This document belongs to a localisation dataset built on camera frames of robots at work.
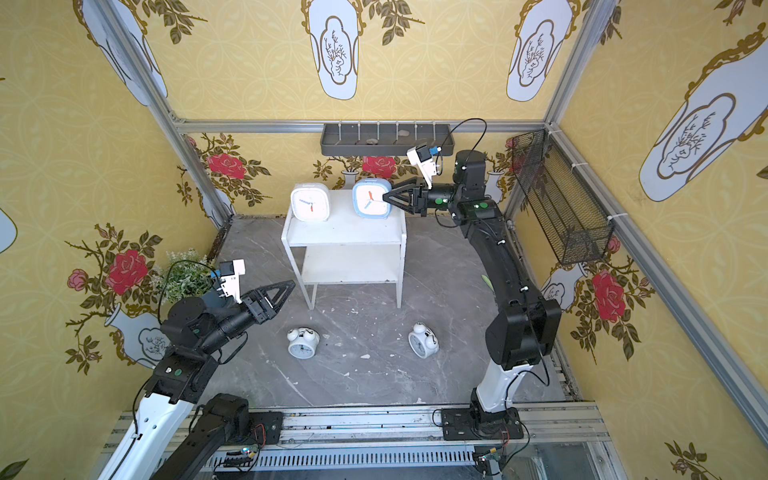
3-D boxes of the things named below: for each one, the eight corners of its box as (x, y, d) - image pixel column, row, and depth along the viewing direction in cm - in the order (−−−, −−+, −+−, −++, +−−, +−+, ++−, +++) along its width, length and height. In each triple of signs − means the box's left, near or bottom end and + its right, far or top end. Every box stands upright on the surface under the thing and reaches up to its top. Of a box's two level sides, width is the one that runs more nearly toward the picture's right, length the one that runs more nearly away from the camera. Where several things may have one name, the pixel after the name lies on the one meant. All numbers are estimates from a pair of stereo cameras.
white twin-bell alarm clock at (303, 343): (293, 359, 87) (284, 347, 79) (297, 340, 90) (289, 327, 83) (317, 359, 87) (310, 347, 79) (320, 340, 90) (314, 327, 83)
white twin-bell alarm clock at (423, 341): (404, 346, 89) (406, 333, 82) (416, 333, 92) (419, 319, 84) (426, 365, 85) (430, 353, 78) (438, 350, 88) (442, 338, 81)
